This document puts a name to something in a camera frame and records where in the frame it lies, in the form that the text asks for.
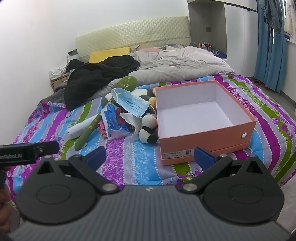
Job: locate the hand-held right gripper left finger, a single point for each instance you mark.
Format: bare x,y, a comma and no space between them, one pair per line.
96,157

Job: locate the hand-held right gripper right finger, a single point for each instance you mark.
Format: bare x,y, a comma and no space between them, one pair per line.
203,157

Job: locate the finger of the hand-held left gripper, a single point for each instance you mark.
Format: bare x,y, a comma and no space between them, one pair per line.
47,148

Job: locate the pink cardboard box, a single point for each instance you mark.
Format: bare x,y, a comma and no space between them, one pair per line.
208,136

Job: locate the white plastic bottle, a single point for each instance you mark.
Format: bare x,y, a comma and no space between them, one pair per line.
78,129

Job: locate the striped floral bed sheet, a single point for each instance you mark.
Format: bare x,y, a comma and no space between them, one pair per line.
138,160

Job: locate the blue printed plastic bag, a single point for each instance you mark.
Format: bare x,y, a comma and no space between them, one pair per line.
113,118

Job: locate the black and white panda plush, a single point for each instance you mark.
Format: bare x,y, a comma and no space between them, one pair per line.
148,120

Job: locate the blue face mask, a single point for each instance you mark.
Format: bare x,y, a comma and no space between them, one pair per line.
131,102

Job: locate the brown cardboard box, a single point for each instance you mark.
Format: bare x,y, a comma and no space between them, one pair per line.
59,82

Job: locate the grey penguin plush toy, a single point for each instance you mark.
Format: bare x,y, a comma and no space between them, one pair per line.
144,96

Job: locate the black jacket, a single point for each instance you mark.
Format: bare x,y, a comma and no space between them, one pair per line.
92,78

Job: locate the green snake plush toy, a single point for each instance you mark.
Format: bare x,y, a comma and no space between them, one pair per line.
127,83

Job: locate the grey duvet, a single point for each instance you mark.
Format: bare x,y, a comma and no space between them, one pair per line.
180,62

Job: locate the yellow pillow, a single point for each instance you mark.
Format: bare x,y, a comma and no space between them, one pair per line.
108,54

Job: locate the row of small bottles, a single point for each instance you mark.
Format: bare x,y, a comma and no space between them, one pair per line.
205,45

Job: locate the blue curtain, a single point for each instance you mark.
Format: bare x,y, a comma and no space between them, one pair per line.
268,51

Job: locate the cream quilted headboard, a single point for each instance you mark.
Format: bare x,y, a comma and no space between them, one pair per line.
138,32

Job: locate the grey open cabinet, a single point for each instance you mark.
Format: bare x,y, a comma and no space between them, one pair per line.
196,23

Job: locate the hanging denim clothes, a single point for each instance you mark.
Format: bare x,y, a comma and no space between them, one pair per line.
275,16

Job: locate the hanging white garment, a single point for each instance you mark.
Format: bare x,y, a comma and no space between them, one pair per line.
291,18

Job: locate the black wall charger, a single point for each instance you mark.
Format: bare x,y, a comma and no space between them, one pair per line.
73,52

